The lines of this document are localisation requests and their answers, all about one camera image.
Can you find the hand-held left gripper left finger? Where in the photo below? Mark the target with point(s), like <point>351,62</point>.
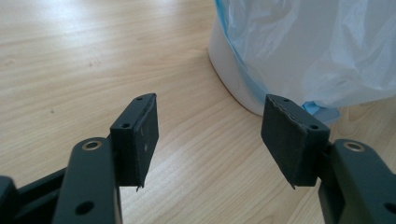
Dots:
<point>137,140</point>

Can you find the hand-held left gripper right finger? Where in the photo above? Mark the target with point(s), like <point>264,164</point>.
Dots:
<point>289,146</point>

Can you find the translucent plastic bin bag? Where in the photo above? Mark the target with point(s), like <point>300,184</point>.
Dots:
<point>311,53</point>

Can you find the white bin with grey lid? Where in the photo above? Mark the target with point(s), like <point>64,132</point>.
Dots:
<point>230,74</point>

